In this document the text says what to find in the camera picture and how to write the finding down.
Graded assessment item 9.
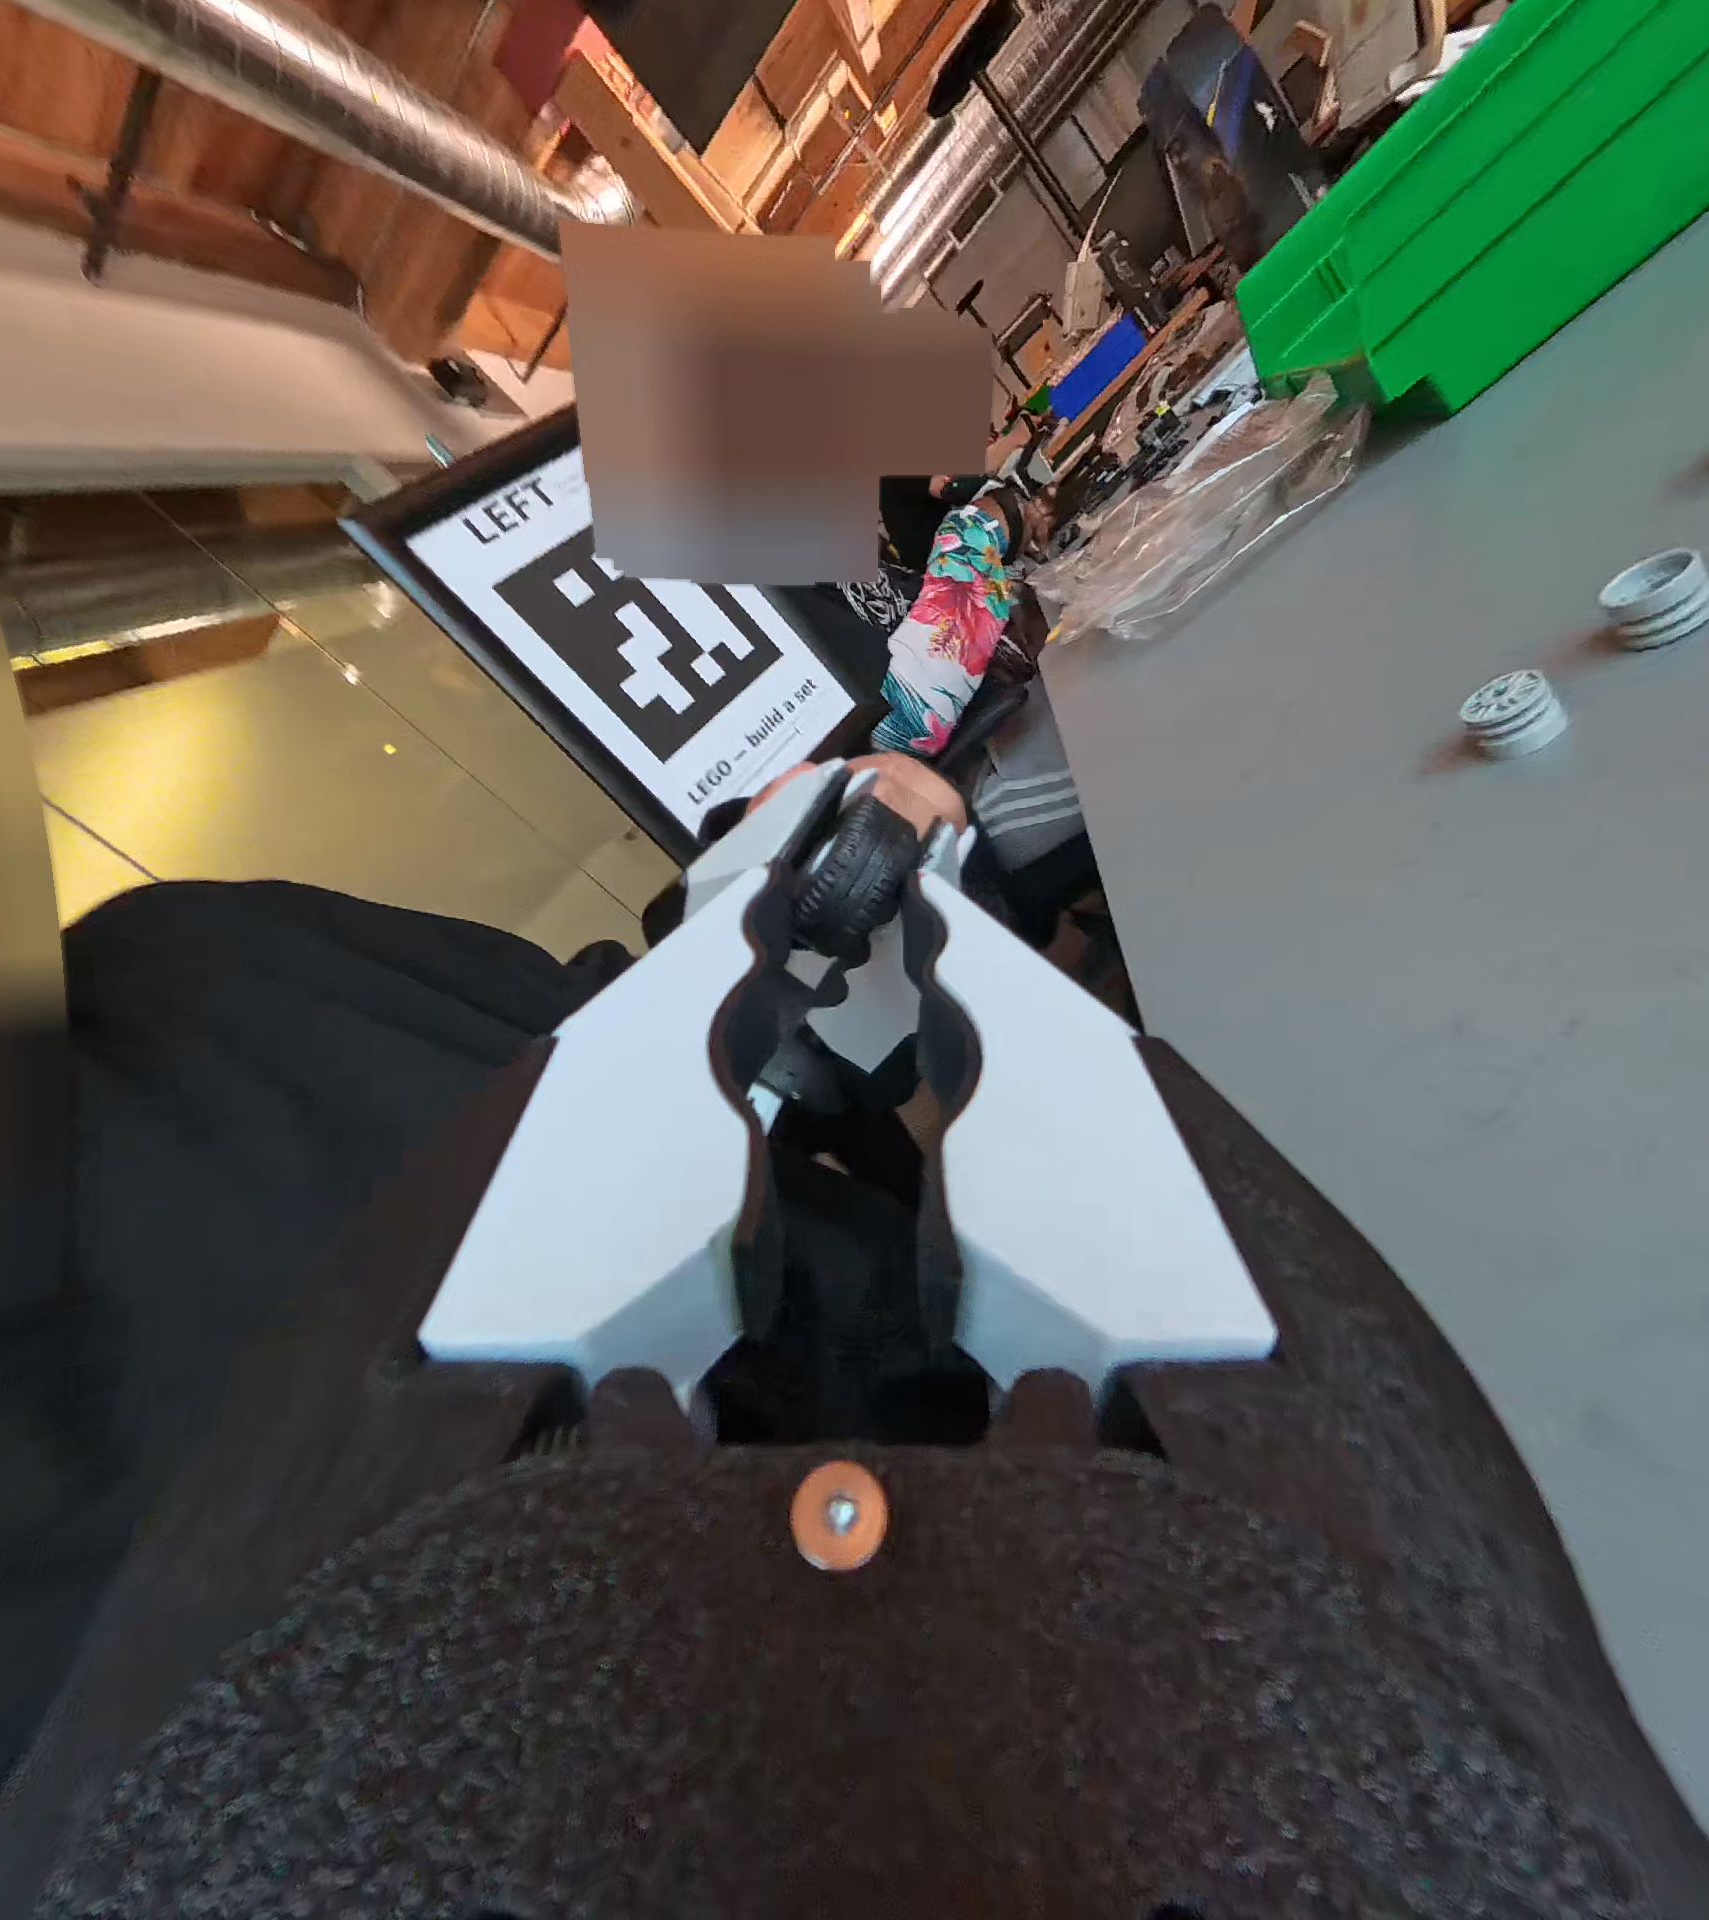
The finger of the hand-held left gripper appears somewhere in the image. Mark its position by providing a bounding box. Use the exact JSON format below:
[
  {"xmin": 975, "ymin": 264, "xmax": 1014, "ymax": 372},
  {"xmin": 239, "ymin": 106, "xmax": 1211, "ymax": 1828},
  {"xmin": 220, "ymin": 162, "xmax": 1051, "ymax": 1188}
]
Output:
[
  {"xmin": 679, "ymin": 755, "xmax": 858, "ymax": 906},
  {"xmin": 756, "ymin": 957, "xmax": 930, "ymax": 1119}
]

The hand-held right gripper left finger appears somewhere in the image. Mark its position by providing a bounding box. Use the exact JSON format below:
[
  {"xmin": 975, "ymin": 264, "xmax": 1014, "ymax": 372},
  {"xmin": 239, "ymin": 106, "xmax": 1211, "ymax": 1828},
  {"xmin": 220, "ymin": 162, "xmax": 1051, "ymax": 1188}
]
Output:
[{"xmin": 416, "ymin": 860, "xmax": 853, "ymax": 1417}]

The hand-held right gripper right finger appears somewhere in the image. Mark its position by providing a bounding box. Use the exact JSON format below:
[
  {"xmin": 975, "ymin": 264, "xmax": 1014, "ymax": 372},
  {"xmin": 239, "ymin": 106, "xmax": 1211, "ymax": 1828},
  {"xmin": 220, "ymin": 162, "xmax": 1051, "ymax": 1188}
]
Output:
[{"xmin": 910, "ymin": 865, "xmax": 1279, "ymax": 1370}]

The black lego wheel grey rim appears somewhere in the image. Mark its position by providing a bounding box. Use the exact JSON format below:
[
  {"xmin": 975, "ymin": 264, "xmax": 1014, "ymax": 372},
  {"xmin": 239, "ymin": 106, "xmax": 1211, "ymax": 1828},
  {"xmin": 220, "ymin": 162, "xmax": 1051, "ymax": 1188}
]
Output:
[{"xmin": 791, "ymin": 799, "xmax": 930, "ymax": 962}]

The pile of dark lego parts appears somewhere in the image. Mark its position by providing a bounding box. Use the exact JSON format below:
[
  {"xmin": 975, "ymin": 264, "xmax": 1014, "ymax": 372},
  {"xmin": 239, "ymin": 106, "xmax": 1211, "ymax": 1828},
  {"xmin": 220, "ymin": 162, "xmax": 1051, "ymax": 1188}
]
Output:
[{"xmin": 1093, "ymin": 382, "xmax": 1260, "ymax": 480}]

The person's left hand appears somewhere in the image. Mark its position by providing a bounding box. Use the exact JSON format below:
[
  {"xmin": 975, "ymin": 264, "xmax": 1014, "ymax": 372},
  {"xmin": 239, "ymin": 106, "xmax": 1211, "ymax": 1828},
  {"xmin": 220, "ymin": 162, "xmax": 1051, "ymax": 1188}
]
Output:
[{"xmin": 853, "ymin": 753, "xmax": 975, "ymax": 833}]

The person's black shirt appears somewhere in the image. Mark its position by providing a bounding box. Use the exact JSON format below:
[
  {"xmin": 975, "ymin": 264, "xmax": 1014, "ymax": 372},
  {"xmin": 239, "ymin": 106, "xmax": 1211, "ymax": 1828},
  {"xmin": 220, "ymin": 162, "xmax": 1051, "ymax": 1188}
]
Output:
[{"xmin": 0, "ymin": 875, "xmax": 646, "ymax": 1920}]

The black framed marker sign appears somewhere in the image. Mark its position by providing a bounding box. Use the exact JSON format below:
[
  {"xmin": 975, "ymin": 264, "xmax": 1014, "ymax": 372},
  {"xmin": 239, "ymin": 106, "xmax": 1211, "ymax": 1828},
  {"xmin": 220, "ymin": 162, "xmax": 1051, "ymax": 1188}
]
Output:
[{"xmin": 340, "ymin": 403, "xmax": 894, "ymax": 870}]

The clear plastic bag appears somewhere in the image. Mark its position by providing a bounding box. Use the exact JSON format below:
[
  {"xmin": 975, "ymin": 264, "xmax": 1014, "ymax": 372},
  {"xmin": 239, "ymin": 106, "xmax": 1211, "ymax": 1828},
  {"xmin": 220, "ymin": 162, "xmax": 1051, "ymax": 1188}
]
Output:
[{"xmin": 1036, "ymin": 372, "xmax": 1371, "ymax": 644}]

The blue box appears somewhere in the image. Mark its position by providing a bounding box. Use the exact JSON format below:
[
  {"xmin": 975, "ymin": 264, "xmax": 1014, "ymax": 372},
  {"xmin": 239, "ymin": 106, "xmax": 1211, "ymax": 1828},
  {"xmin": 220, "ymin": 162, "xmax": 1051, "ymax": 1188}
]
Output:
[{"xmin": 1042, "ymin": 313, "xmax": 1148, "ymax": 421}]

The dark printed box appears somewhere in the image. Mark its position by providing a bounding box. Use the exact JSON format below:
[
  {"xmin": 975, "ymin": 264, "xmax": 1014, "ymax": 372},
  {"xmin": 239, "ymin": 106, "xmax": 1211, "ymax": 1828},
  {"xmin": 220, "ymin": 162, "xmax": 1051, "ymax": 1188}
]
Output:
[{"xmin": 1139, "ymin": 6, "xmax": 1319, "ymax": 264}]

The green plastic bin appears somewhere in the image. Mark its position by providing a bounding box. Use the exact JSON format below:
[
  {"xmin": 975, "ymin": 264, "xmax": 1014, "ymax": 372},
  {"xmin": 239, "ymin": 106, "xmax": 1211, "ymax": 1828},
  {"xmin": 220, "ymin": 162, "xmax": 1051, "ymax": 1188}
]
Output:
[{"xmin": 1235, "ymin": 0, "xmax": 1709, "ymax": 425}]

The silver ventilation duct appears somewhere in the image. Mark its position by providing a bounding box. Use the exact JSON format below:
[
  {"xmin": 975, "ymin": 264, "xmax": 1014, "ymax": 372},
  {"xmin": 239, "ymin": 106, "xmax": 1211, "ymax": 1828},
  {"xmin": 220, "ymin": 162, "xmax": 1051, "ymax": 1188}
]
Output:
[
  {"xmin": 20, "ymin": 0, "xmax": 637, "ymax": 264},
  {"xmin": 869, "ymin": 82, "xmax": 1051, "ymax": 303}
]

